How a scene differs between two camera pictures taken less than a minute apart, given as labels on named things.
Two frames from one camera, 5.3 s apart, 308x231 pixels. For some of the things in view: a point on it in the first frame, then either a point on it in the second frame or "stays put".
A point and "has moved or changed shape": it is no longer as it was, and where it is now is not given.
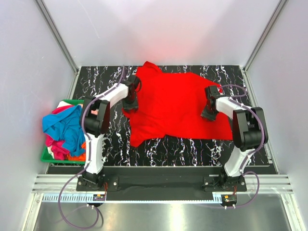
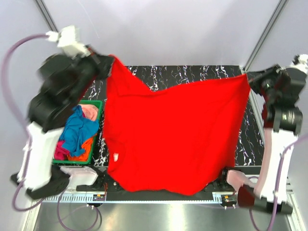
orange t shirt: x=81 y=157 stays put
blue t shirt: x=67 y=125 stays put
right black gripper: x=210 y=117 -> x=256 y=77
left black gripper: x=134 y=106 -> x=103 y=62
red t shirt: x=172 y=104 has moved or changed shape
